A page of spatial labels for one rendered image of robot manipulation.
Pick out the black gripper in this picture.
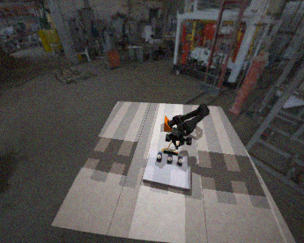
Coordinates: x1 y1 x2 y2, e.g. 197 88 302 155
166 134 192 147

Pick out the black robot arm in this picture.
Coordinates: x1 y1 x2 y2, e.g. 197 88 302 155
167 103 210 142

